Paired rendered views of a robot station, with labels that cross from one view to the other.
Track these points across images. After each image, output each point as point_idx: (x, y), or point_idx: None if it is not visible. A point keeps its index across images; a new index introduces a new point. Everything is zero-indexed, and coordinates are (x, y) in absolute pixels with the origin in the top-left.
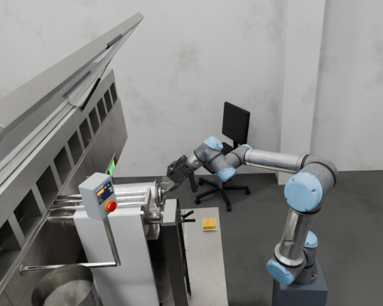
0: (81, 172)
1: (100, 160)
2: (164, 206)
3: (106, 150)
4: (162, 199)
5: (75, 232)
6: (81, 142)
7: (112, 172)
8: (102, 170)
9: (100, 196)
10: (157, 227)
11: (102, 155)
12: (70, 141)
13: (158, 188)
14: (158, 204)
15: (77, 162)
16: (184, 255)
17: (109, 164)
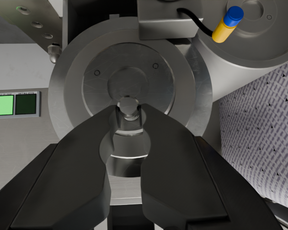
0: (139, 182)
1: (40, 152)
2: (167, 23)
3: None
4: (144, 65)
5: (216, 114)
6: (104, 226)
7: None
8: (44, 130)
9: None
10: (259, 0)
11: (22, 156)
12: (110, 225)
13: (129, 133)
14: (168, 55)
15: (141, 203)
16: None
17: None
